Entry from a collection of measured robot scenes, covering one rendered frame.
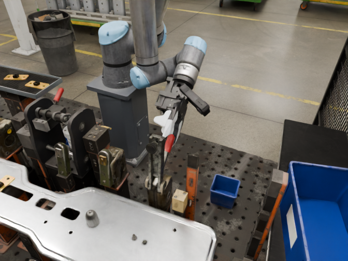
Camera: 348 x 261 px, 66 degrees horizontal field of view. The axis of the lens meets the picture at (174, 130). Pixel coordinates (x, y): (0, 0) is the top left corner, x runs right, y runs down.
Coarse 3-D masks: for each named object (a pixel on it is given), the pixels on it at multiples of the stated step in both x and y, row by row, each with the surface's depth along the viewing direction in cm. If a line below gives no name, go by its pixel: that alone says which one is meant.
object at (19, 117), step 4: (20, 112) 97; (16, 116) 95; (20, 116) 95; (12, 120) 94; (16, 120) 93; (20, 120) 93; (24, 120) 94; (16, 124) 95; (20, 124) 94; (16, 128) 96; (20, 128) 95
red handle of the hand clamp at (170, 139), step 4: (168, 136) 79; (172, 136) 79; (168, 140) 78; (172, 140) 78; (168, 144) 78; (172, 144) 79; (168, 148) 78; (164, 152) 78; (168, 152) 78; (164, 156) 77; (164, 160) 77; (164, 164) 77; (156, 180) 75; (152, 184) 75; (156, 184) 75
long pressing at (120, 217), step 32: (0, 160) 91; (0, 192) 81; (32, 192) 81; (96, 192) 81; (32, 224) 73; (64, 224) 73; (128, 224) 73; (160, 224) 73; (192, 224) 72; (64, 256) 66; (96, 256) 66; (128, 256) 66; (160, 256) 66; (192, 256) 66
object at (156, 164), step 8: (152, 136) 68; (160, 136) 68; (152, 144) 65; (160, 144) 67; (152, 152) 66; (160, 152) 68; (152, 160) 72; (160, 160) 70; (152, 168) 73; (160, 168) 71; (152, 176) 75; (160, 176) 72; (160, 184) 74
